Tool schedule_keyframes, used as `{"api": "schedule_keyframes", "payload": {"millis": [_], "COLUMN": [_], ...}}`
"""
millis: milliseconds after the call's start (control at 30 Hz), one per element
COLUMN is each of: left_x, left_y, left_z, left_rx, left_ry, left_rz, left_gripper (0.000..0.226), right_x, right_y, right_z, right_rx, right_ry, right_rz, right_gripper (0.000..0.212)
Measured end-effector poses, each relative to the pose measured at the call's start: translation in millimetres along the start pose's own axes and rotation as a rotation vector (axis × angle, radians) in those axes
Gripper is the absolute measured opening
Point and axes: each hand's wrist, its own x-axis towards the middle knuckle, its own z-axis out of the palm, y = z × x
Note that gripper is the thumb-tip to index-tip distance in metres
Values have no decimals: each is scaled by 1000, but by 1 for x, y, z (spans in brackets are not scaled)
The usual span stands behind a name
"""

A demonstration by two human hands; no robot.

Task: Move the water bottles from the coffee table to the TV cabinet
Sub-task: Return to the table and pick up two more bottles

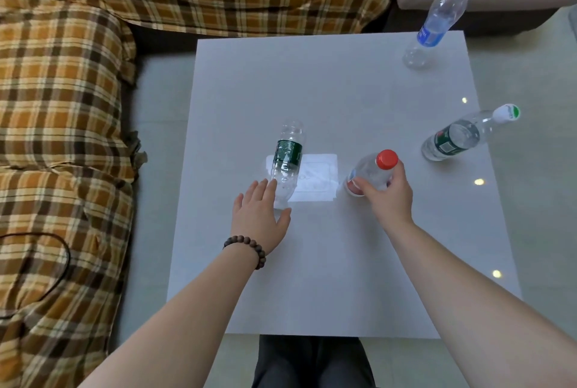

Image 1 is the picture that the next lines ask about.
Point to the person's right forearm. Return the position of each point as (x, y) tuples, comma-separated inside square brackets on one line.
[(473, 311)]

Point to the red cap bottle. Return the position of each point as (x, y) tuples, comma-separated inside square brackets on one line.
[(387, 159)]

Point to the green label bottle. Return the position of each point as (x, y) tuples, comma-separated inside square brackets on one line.
[(451, 139), (288, 153)]

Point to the person's dark grey trousers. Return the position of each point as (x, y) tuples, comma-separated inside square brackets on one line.
[(311, 365)]

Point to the person's right hand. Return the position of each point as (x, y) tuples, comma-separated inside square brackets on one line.
[(394, 207)]

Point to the white coffee table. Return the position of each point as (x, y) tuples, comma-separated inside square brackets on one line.
[(338, 266)]

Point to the person's left hand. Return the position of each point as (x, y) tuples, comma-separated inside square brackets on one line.
[(254, 221)]

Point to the dark brown sofa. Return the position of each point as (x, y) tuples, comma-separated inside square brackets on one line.
[(162, 42)]

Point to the person's left forearm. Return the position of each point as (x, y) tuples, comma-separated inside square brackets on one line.
[(180, 324)]

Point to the blue label bottle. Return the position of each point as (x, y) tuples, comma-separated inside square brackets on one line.
[(432, 33)]

